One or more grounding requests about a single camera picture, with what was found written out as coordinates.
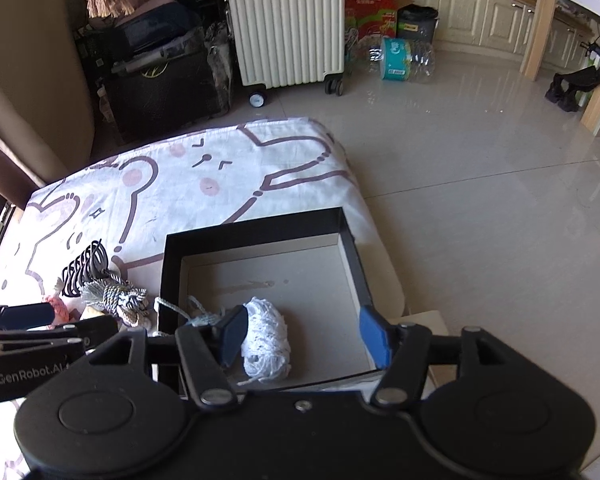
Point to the white crochet net bundle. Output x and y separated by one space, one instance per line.
266 332

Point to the cream kitchen cabinets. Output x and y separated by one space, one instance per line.
470 5

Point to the black cardboard box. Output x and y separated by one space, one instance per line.
252 232

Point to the cream ribbed suitcase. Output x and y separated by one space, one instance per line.
285 25

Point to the cartoon bear printed bed sheet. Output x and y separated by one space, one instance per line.
180 180

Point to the small clear plastic bottle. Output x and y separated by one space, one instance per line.
104 105

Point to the brown curtain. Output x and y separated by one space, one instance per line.
5 160

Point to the clear bottle pack teal label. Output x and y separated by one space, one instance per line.
397 60

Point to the red cardboard box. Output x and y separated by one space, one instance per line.
367 10

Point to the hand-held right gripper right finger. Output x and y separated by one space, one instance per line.
375 335

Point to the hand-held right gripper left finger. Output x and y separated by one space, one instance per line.
231 334

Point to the dark blue bag pile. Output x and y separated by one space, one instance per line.
150 27

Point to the black trash bin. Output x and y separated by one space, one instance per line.
417 22

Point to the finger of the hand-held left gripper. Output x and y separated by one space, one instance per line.
90 329
27 314

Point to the black luggage pile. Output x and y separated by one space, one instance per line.
165 95

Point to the pink knitted piece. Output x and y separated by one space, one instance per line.
57 311

